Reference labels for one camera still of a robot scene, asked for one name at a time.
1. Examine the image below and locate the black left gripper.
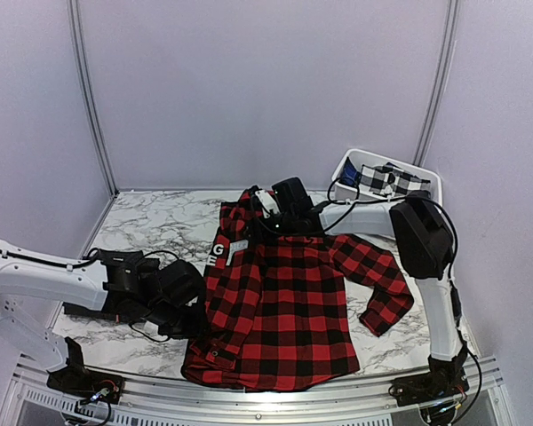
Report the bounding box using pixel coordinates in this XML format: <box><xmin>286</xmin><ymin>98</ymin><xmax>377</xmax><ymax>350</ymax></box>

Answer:
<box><xmin>145</xmin><ymin>302</ymin><xmax>211</xmax><ymax>340</ymax></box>

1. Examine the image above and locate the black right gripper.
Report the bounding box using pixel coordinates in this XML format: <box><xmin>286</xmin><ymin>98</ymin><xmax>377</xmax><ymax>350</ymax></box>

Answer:
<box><xmin>240</xmin><ymin>209</ymin><xmax>297</xmax><ymax>245</ymax></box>

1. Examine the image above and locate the red black plaid shirt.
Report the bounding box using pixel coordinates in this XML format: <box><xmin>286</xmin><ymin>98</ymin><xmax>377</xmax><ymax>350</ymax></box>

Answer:
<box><xmin>180</xmin><ymin>191</ymin><xmax>414</xmax><ymax>391</ymax></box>

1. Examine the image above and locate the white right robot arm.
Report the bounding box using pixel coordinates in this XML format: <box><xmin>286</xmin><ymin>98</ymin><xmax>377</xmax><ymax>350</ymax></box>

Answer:
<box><xmin>251</xmin><ymin>189</ymin><xmax>468</xmax><ymax>398</ymax></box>

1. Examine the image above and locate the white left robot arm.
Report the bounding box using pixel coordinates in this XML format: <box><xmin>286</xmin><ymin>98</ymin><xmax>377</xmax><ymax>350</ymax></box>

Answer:
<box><xmin>0</xmin><ymin>240</ymin><xmax>205</xmax><ymax>395</ymax></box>

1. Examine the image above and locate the black pinstripe folded shirt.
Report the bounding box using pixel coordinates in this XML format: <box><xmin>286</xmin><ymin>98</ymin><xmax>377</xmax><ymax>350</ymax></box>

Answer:
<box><xmin>64</xmin><ymin>248</ymin><xmax>161</xmax><ymax>322</ymax></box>

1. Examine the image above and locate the blue folded garment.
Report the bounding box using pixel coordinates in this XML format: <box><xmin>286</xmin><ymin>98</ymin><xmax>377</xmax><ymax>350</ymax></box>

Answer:
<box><xmin>338</xmin><ymin>159</ymin><xmax>360</xmax><ymax>187</ymax></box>

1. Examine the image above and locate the black white plaid shirt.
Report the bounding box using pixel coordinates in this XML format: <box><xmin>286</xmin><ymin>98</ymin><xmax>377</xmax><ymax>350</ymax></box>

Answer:
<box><xmin>359</xmin><ymin>162</ymin><xmax>432</xmax><ymax>198</ymax></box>

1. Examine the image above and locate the white plastic bin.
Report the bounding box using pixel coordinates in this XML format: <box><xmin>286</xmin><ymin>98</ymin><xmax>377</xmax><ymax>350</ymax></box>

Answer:
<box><xmin>327</xmin><ymin>148</ymin><xmax>443</xmax><ymax>205</ymax></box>

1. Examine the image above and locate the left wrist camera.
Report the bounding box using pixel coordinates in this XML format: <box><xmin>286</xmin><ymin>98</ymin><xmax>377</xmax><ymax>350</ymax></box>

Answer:
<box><xmin>155</xmin><ymin>260</ymin><xmax>205</xmax><ymax>307</ymax></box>

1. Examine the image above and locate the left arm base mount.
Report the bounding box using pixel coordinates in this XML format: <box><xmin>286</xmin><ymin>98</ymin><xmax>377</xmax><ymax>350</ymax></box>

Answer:
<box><xmin>46</xmin><ymin>366</ymin><xmax>124</xmax><ymax>425</ymax></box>

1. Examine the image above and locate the aluminium front frame rail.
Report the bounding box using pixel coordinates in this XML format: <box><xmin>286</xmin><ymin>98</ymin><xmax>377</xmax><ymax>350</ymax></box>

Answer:
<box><xmin>0</xmin><ymin>355</ymin><xmax>520</xmax><ymax>425</ymax></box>

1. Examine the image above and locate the right wall corner profile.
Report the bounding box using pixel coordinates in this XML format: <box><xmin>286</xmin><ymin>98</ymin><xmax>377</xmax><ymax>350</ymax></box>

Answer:
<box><xmin>412</xmin><ymin>0</ymin><xmax>461</xmax><ymax>167</ymax></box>

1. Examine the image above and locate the wall corner profile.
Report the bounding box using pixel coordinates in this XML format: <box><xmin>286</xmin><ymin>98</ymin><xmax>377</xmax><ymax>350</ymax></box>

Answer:
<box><xmin>412</xmin><ymin>0</ymin><xmax>461</xmax><ymax>167</ymax></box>
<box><xmin>67</xmin><ymin>0</ymin><xmax>119</xmax><ymax>198</ymax></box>

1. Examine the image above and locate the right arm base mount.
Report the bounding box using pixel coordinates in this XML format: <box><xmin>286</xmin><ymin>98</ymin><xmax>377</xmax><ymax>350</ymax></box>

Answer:
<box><xmin>388</xmin><ymin>373</ymin><xmax>470</xmax><ymax>425</ymax></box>

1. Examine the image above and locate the left wall corner profile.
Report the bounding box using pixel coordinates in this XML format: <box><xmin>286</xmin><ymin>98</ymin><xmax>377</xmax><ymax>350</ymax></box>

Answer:
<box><xmin>67</xmin><ymin>0</ymin><xmax>119</xmax><ymax>198</ymax></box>

